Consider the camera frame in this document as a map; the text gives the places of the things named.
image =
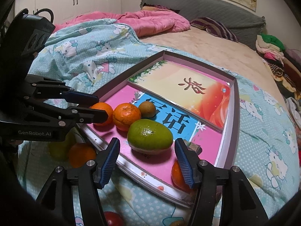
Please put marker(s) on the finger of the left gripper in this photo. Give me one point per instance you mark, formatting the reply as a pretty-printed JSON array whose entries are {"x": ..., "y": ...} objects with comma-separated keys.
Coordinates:
[
  {"x": 74, "y": 115},
  {"x": 40, "y": 87}
]

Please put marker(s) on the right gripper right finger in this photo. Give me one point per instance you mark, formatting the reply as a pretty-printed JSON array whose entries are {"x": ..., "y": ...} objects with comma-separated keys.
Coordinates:
[{"x": 240, "y": 203}]

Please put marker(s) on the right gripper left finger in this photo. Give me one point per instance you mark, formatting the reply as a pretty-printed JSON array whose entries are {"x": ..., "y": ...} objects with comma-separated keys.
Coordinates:
[{"x": 56, "y": 195}]

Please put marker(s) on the small orange tangerine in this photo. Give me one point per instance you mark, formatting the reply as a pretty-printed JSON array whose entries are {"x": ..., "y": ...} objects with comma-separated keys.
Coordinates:
[{"x": 178, "y": 179}]

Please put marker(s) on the brown longan fruit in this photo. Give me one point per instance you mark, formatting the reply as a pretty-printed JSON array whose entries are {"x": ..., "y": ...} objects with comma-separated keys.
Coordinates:
[{"x": 147, "y": 109}]

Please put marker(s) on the green lime fruit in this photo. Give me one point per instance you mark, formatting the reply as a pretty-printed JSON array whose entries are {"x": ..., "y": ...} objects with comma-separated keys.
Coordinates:
[{"x": 149, "y": 137}]

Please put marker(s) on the brown longan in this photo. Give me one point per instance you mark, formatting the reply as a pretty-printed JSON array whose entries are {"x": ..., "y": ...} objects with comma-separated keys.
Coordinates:
[{"x": 178, "y": 223}]

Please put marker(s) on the large green guava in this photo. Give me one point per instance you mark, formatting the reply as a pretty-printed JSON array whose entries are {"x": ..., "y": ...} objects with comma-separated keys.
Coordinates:
[{"x": 59, "y": 150}]

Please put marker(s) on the light blue cartoon quilt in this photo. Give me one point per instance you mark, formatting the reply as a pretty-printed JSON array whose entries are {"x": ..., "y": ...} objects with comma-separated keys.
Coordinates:
[{"x": 88, "y": 55}]

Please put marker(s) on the red cherry tomato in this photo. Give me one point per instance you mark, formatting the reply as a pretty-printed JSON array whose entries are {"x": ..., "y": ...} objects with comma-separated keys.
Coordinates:
[{"x": 113, "y": 219}]

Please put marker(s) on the pink exercise book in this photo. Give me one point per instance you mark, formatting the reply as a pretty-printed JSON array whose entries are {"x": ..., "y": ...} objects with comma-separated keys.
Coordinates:
[{"x": 181, "y": 124}]

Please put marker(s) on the shallow grey cardboard box tray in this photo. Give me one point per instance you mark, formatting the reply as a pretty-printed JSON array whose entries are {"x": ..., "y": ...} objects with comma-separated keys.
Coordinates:
[{"x": 230, "y": 132}]

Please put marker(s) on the pink quilt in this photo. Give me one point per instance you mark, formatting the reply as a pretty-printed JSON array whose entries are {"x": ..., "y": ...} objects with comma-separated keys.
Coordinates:
[{"x": 144, "y": 22}]

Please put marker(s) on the cream orange book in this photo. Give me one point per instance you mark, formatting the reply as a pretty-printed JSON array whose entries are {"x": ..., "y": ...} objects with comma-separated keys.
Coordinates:
[{"x": 201, "y": 94}]

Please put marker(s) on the beige bed sheet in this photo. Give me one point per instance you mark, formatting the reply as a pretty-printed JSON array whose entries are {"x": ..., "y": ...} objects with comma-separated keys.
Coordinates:
[{"x": 236, "y": 57}]

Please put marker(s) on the striped purple pillow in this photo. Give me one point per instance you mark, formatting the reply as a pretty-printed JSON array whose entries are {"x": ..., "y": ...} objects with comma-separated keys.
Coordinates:
[{"x": 214, "y": 28}]

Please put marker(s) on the stack of folded clothes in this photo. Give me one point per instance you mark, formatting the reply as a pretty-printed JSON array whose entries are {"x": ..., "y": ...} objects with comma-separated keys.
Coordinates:
[{"x": 283, "y": 64}]

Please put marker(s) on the grey padded headboard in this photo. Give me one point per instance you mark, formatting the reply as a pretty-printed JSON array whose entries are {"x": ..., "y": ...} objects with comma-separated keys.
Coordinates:
[{"x": 244, "y": 24}]

